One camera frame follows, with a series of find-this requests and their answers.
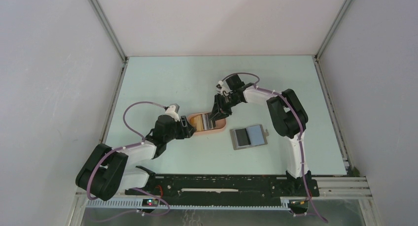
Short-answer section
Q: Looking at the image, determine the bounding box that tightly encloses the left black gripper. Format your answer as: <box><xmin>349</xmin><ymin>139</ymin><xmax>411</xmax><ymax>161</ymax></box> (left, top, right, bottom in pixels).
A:
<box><xmin>164</xmin><ymin>116</ymin><xmax>196</xmax><ymax>143</ymax></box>

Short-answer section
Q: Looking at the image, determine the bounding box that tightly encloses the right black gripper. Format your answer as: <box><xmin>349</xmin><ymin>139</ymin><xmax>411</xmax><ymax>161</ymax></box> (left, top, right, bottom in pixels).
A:
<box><xmin>209</xmin><ymin>93</ymin><xmax>242</xmax><ymax>122</ymax></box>

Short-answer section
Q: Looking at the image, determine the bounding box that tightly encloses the pink oval tray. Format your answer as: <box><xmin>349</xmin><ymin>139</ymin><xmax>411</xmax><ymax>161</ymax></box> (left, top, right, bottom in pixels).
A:
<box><xmin>187</xmin><ymin>112</ymin><xmax>227</xmax><ymax>135</ymax></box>

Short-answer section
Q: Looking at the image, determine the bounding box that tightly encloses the grey card holder wallet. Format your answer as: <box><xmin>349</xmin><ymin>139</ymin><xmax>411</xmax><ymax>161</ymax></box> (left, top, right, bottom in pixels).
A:
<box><xmin>230</xmin><ymin>125</ymin><xmax>269</xmax><ymax>150</ymax></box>

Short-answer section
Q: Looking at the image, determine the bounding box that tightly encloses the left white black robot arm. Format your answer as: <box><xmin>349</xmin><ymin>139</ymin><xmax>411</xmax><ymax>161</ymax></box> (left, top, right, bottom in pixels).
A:
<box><xmin>75</xmin><ymin>115</ymin><xmax>196</xmax><ymax>201</ymax></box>

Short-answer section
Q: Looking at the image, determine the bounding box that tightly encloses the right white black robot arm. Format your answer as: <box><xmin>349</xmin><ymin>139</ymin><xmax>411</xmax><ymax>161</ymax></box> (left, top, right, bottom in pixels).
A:
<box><xmin>209</xmin><ymin>73</ymin><xmax>309</xmax><ymax>195</ymax></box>

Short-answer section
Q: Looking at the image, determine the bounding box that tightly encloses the yellow credit card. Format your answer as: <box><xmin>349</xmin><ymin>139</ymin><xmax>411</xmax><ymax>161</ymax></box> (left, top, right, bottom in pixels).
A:
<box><xmin>190</xmin><ymin>114</ymin><xmax>204</xmax><ymax>132</ymax></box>

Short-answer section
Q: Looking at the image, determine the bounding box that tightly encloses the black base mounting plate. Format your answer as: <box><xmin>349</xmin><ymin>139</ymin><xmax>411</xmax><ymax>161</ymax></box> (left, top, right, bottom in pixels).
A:
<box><xmin>143</xmin><ymin>174</ymin><xmax>320</xmax><ymax>206</ymax></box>

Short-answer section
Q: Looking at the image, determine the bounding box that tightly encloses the left controller board red led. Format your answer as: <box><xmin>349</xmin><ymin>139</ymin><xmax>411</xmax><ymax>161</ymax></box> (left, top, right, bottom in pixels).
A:
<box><xmin>142</xmin><ymin>199</ymin><xmax>160</xmax><ymax>207</ymax></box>

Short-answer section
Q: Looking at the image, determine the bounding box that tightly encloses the right controller board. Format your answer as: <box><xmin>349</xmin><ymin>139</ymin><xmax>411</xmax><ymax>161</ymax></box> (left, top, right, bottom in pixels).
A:
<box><xmin>289</xmin><ymin>200</ymin><xmax>309</xmax><ymax>208</ymax></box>

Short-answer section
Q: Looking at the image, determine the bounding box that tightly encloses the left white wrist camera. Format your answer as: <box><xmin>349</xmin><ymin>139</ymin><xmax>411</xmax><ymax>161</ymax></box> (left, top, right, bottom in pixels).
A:
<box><xmin>165</xmin><ymin>103</ymin><xmax>180</xmax><ymax>122</ymax></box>

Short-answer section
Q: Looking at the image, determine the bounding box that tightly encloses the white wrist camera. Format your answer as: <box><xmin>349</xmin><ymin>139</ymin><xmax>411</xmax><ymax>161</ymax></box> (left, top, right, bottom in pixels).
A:
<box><xmin>216</xmin><ymin>81</ymin><xmax>231</xmax><ymax>97</ymax></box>
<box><xmin>165</xmin><ymin>103</ymin><xmax>180</xmax><ymax>122</ymax></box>

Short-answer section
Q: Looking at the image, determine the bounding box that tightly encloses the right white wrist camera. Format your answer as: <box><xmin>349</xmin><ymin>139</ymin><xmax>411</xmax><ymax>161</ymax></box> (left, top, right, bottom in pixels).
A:
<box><xmin>216</xmin><ymin>81</ymin><xmax>231</xmax><ymax>97</ymax></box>

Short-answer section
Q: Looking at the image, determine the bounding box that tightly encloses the white cable duct strip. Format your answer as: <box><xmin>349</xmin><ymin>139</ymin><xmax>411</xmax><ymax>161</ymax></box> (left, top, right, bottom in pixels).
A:
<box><xmin>86</xmin><ymin>198</ymin><xmax>290</xmax><ymax>211</ymax></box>

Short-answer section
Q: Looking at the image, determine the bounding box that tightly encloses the aluminium frame rail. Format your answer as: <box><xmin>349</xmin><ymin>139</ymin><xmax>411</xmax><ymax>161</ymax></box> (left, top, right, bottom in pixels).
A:
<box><xmin>75</xmin><ymin>176</ymin><xmax>373</xmax><ymax>201</ymax></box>

